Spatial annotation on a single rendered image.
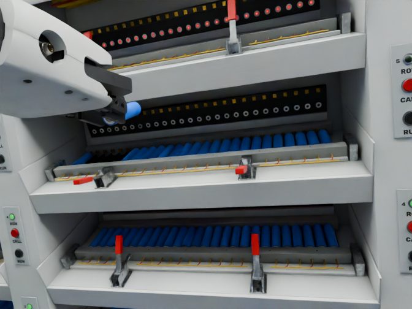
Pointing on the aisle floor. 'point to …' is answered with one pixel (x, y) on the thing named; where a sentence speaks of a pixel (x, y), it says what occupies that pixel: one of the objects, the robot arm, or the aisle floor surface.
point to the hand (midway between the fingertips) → (102, 107)
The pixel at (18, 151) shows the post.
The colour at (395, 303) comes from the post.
